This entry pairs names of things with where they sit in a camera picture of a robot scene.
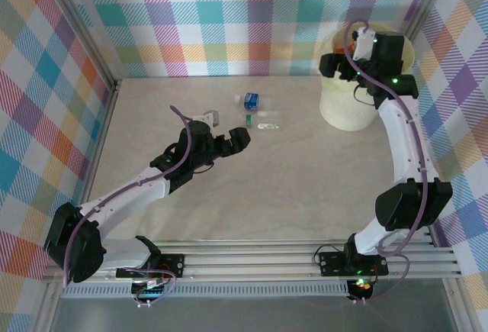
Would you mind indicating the clear bottle with orange cap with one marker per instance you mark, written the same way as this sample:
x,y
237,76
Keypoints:
x,y
338,47

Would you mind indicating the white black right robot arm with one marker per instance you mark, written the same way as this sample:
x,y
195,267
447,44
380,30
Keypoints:
x,y
404,145

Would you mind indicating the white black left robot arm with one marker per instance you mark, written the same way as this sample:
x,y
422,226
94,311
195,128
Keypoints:
x,y
126,194

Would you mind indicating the white round plastic bin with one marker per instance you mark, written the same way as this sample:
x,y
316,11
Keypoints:
x,y
343,110

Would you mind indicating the small green white packet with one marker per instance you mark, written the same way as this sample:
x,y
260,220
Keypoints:
x,y
248,119

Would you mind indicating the clear glass vial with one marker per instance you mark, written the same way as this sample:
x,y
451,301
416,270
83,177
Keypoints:
x,y
268,126

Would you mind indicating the clear plastic strip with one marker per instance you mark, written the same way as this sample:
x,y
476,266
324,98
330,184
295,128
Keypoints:
x,y
268,113

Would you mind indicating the clear bottle with blue label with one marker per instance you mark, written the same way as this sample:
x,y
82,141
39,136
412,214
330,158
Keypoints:
x,y
251,100

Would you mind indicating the colourful plaid backdrop panel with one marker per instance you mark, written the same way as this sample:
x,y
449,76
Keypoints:
x,y
30,99
465,118
228,11

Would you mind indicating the control circuit board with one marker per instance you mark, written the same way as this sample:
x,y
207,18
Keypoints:
x,y
148,294
360,286

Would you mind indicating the grey metal plate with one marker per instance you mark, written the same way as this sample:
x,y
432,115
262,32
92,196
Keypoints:
x,y
248,316

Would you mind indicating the aluminium frame post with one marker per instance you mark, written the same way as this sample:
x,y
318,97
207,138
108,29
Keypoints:
x,y
427,0
84,30

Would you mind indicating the aluminium table side rail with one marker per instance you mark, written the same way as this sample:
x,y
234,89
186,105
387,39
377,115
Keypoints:
x,y
101,126
455,305

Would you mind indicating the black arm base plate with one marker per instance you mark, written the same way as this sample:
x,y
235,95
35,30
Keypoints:
x,y
329,263
176,263

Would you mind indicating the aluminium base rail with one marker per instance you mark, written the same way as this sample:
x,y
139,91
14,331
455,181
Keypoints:
x,y
248,263

